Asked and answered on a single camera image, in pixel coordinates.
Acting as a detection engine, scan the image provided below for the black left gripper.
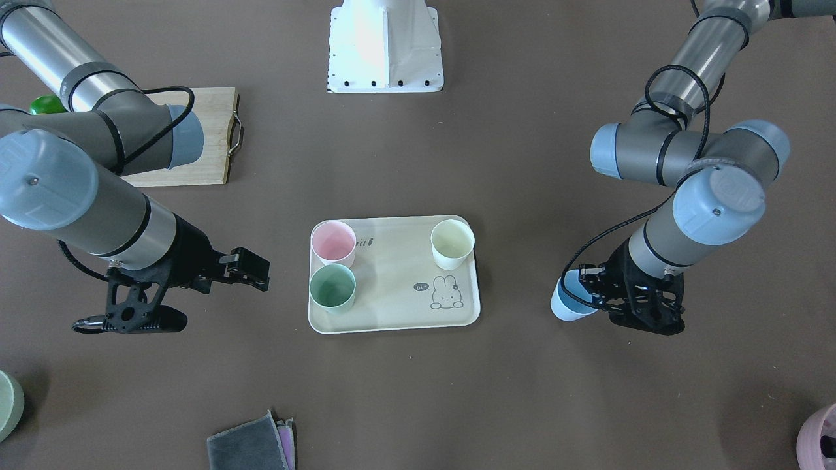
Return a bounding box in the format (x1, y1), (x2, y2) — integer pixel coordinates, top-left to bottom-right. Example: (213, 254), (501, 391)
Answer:
(577, 240), (684, 311)

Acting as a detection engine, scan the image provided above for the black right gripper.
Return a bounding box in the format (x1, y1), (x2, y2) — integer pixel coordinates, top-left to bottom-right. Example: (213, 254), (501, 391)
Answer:
(154, 216), (270, 294)

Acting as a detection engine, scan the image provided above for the blue cup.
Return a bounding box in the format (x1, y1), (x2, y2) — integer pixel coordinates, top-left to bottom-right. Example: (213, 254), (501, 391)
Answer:
(551, 270), (598, 321)

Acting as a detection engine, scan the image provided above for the green cup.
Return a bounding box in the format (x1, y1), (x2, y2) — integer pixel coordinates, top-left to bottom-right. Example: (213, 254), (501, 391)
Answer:
(310, 264), (357, 313)

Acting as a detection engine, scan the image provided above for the pink cup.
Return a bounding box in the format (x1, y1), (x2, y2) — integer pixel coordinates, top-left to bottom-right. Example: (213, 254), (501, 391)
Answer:
(310, 220), (357, 268)

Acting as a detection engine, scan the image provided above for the cream cup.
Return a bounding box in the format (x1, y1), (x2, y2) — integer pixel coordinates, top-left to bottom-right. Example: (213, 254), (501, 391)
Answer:
(430, 219), (475, 270)

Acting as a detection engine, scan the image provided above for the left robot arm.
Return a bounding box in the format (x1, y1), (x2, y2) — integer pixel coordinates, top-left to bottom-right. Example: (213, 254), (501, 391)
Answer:
(552, 1), (834, 317)

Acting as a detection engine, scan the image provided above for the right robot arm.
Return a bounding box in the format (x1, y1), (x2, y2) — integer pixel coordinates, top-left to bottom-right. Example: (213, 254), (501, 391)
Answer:
(2, 1), (269, 292)

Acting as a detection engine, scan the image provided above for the cream rabbit tray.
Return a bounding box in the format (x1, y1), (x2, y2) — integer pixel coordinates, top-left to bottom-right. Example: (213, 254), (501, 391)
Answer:
(308, 215), (481, 334)

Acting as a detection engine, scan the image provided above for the wooden cutting board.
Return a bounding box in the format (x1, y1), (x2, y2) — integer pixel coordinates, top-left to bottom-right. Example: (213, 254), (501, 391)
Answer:
(123, 87), (240, 187)

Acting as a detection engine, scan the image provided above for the grey folded cloth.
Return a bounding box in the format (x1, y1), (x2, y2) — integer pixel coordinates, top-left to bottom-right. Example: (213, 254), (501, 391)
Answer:
(206, 411), (297, 469)

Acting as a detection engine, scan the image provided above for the green lime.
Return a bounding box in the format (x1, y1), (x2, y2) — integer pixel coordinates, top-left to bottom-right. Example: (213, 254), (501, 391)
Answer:
(29, 94), (68, 115)

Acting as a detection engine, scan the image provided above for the green bowl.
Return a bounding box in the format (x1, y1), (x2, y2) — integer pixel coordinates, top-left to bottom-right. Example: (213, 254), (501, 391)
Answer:
(0, 371), (25, 441)

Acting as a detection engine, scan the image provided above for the pink bowl with ice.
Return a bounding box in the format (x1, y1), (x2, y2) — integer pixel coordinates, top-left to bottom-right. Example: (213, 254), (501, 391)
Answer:
(796, 404), (835, 469)

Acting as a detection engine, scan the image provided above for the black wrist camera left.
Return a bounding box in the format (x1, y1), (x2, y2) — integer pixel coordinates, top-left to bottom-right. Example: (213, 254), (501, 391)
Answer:
(608, 272), (686, 336)

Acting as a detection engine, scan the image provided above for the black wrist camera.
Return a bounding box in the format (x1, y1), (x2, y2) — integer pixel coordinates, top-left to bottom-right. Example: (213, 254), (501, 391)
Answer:
(608, 272), (686, 336)
(72, 264), (188, 334)

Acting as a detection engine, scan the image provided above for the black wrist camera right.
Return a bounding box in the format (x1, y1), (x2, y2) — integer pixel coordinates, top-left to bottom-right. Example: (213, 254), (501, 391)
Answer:
(72, 264), (188, 334)

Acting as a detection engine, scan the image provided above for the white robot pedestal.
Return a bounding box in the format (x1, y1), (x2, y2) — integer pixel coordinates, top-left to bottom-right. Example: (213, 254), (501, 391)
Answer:
(327, 1), (445, 93)

